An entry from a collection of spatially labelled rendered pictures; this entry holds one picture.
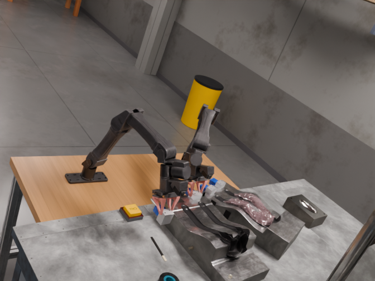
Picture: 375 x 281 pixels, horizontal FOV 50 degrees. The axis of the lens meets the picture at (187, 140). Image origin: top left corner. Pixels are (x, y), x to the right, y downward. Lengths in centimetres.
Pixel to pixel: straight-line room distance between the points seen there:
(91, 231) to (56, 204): 20
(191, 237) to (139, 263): 25
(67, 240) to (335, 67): 340
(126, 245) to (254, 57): 373
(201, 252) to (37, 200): 71
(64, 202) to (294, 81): 335
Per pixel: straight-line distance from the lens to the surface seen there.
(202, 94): 490
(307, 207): 251
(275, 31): 495
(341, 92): 435
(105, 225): 177
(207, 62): 565
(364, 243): 144
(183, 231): 179
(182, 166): 159
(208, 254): 170
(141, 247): 173
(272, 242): 202
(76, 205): 183
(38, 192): 187
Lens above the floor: 191
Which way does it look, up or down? 24 degrees down
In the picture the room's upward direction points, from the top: 22 degrees clockwise
